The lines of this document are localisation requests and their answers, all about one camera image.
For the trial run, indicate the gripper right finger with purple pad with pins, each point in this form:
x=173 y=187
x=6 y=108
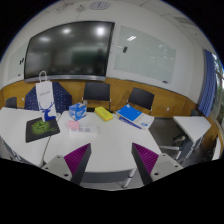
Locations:
x=153 y=166

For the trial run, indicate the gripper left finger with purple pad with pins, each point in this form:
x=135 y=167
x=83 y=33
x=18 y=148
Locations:
x=72 y=166

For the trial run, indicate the pink sticky note pad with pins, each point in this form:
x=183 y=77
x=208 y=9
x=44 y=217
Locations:
x=73 y=125

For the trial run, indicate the white and blue box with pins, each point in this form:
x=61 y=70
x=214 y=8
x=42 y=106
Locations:
x=143 y=121

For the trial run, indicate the black mouse pad green print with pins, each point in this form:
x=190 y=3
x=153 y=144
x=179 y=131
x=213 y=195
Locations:
x=37 y=129

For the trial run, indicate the blue tissue box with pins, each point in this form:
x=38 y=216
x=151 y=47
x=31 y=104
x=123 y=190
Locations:
x=77 y=111

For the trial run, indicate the white side table right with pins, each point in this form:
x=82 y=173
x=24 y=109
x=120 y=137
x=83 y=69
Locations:
x=193 y=130

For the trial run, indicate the blue book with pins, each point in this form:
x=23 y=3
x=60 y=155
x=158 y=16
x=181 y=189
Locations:
x=129 y=113

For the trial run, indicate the yellow box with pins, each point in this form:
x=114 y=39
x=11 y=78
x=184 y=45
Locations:
x=103 y=113

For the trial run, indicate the black office chair right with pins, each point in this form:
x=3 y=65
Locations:
x=141 y=98

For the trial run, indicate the black office chair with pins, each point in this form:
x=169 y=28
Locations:
x=141 y=98
x=97 y=91

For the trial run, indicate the black office chair middle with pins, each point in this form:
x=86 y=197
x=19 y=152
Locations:
x=97 y=91

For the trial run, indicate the white paper bag blue deer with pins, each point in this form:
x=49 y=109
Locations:
x=45 y=98

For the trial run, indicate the black chair far left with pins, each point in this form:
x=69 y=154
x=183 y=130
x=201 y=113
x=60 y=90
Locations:
x=11 y=102

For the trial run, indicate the blue curtain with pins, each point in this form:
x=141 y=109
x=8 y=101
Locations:
x=208 y=93

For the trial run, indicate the glass whiteboard on wall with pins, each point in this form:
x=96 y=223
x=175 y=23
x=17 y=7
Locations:
x=140 y=53

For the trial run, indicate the large black wall screen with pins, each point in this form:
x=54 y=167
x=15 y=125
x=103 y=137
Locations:
x=76 y=50

